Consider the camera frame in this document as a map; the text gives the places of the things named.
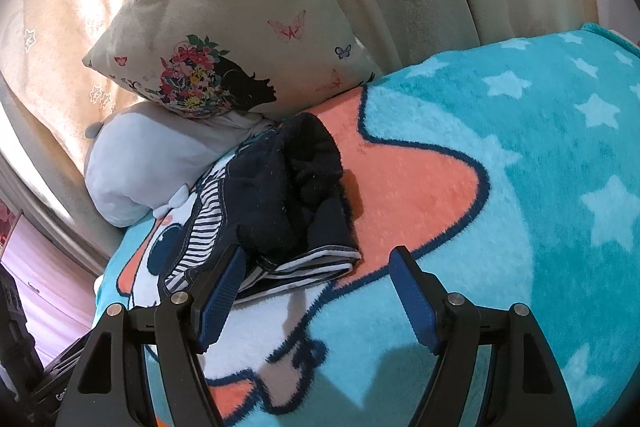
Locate grey plush pillow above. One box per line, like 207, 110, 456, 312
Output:
84, 101, 277, 229

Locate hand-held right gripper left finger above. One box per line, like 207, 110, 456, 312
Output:
55, 244, 249, 427

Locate teal printed blanket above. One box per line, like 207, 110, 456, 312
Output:
92, 23, 640, 427

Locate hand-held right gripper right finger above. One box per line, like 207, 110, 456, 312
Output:
389, 245, 569, 427

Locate pink cabinet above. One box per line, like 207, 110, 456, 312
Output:
0, 202, 103, 370

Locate navy and striped pants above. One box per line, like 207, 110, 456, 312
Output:
157, 113, 362, 308

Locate floral print cushion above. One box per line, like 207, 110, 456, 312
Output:
82, 0, 384, 120

